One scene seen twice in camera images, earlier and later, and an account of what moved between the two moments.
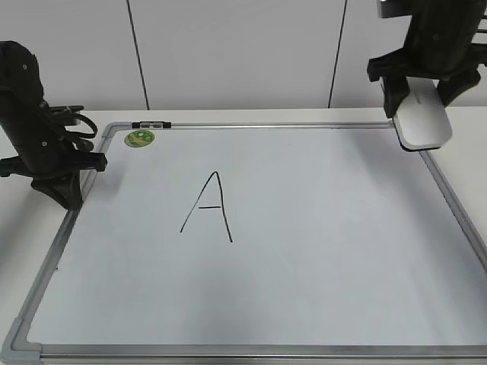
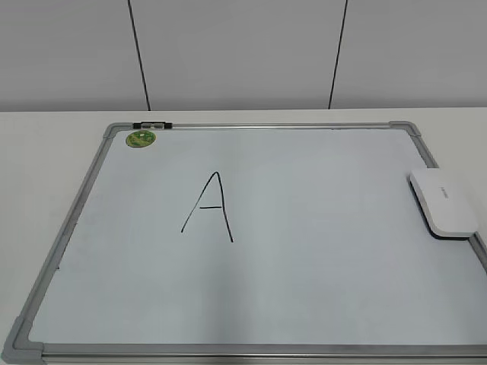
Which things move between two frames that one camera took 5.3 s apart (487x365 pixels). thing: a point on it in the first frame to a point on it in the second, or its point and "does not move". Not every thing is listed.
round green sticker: (138, 138) does not move
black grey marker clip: (151, 125) does not move
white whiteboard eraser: (423, 122) to (448, 200)
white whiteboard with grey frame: (263, 243) does not move
